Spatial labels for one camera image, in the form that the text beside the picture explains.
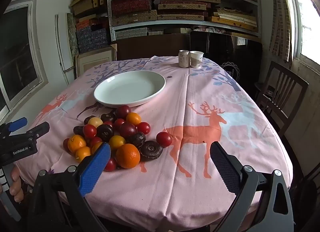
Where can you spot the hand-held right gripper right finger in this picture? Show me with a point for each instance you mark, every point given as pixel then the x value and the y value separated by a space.
pixel 225 169

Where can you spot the white paper cup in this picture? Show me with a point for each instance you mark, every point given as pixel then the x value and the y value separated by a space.
pixel 196 59

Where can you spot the white framed window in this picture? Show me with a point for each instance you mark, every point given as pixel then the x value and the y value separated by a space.
pixel 15 59
pixel 310 22

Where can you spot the grey marble slab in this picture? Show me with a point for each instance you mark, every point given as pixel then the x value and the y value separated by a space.
pixel 72 34

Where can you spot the pile of blue floral boxes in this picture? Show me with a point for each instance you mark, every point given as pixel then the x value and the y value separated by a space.
pixel 92 38

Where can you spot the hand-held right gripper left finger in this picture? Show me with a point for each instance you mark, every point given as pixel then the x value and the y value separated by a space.
pixel 95 169

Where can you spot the white plate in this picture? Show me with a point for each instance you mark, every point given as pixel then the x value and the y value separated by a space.
pixel 130 87

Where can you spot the dark wooden chair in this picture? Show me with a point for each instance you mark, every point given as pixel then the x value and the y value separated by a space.
pixel 287 70

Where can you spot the dark wooden cabinet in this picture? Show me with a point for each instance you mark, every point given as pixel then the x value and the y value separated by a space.
pixel 150 47

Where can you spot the person's left hand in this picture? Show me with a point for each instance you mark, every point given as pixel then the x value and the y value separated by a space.
pixel 16 187

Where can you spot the white board strip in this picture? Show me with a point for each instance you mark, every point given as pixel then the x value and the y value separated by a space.
pixel 61 44

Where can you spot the pink folded cloth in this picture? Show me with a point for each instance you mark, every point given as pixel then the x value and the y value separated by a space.
pixel 207 29

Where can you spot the pale yellow plum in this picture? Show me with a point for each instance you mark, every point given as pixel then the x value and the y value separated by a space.
pixel 95 122

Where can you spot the pink deer print tablecloth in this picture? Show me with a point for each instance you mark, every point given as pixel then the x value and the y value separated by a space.
pixel 175 92

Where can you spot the yellow cherry tomato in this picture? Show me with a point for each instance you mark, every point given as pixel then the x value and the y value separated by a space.
pixel 116 142

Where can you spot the beverage can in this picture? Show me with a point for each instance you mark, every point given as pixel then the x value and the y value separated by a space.
pixel 183 59

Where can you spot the large mandarin orange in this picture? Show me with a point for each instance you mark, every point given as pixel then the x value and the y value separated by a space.
pixel 127 155

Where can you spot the dark water chestnut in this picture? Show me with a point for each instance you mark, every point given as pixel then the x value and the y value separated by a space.
pixel 105 132
pixel 151 149
pixel 88 119
pixel 78 130
pixel 108 116
pixel 136 139

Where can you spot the red cherry tomato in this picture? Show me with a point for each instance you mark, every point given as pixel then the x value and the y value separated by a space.
pixel 118 123
pixel 89 130
pixel 65 144
pixel 108 123
pixel 164 138
pixel 143 127
pixel 111 165
pixel 95 140

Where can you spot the beige framed panel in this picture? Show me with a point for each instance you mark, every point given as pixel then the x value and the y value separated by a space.
pixel 95 62

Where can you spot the stack of flat gift boxes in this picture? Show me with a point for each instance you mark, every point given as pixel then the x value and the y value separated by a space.
pixel 135 4

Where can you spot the white metal shelf rack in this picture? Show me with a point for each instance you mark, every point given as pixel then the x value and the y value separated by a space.
pixel 175 22

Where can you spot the dark red plum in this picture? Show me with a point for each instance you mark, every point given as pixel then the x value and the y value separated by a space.
pixel 123 112
pixel 128 130

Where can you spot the black glossy panel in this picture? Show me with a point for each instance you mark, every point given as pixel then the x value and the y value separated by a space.
pixel 212 44

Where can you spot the beige lattice curtain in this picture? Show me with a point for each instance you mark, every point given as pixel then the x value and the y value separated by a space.
pixel 280 22

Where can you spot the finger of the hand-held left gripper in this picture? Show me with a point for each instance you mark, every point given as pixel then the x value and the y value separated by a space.
pixel 17 123
pixel 40 129

